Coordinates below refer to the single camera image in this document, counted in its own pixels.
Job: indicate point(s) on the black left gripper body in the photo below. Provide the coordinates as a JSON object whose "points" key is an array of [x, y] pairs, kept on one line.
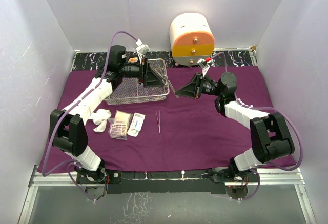
{"points": [[143, 63]]}

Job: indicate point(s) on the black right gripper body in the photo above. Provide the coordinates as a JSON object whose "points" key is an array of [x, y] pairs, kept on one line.
{"points": [[200, 81]]}

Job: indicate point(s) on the metal mesh instrument tray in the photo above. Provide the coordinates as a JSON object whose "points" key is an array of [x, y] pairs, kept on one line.
{"points": [[130, 91]]}

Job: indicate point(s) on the straight steel tweezers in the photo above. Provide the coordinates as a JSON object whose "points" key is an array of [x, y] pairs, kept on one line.
{"points": [[158, 120]]}

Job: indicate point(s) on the small white blue packet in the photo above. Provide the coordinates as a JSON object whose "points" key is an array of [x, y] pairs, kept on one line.
{"points": [[137, 121]]}

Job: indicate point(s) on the purple cloth drape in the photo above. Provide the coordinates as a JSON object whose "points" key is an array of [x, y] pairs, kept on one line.
{"points": [[193, 135]]}

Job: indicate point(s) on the white gauze pack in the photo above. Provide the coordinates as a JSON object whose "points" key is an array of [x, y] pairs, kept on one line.
{"points": [[119, 125]]}

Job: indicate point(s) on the small white green packet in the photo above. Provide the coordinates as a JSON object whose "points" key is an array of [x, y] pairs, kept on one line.
{"points": [[133, 132]]}

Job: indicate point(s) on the white gauze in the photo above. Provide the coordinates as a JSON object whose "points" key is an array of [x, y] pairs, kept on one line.
{"points": [[100, 118]]}

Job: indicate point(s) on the curved tip steel tweezers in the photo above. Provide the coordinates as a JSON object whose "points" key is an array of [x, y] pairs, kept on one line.
{"points": [[173, 89]]}

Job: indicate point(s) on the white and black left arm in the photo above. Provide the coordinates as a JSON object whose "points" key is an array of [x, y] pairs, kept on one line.
{"points": [[67, 127]]}

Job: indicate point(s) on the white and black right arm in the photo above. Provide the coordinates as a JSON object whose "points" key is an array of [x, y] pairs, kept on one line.
{"points": [[270, 136]]}

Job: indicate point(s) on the steel surgical forceps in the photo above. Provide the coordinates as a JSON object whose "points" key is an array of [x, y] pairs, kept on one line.
{"points": [[159, 72]]}

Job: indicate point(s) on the orange circuit board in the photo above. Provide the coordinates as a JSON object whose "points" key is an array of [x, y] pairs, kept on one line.
{"points": [[133, 60]]}

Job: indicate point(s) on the round three-drawer mini cabinet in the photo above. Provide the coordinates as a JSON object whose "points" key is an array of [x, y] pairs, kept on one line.
{"points": [[191, 38]]}

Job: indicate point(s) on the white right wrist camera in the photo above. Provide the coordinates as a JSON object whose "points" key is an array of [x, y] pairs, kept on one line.
{"points": [[204, 64]]}

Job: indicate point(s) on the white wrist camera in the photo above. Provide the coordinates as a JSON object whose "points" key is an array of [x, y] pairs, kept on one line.
{"points": [[204, 64], [141, 48]]}

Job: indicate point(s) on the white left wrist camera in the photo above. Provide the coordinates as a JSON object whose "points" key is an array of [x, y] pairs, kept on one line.
{"points": [[141, 48]]}

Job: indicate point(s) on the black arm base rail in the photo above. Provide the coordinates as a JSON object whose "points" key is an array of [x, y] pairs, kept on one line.
{"points": [[214, 181]]}

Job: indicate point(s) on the aluminium frame rail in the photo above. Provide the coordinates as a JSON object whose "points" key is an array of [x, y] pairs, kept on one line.
{"points": [[278, 197]]}

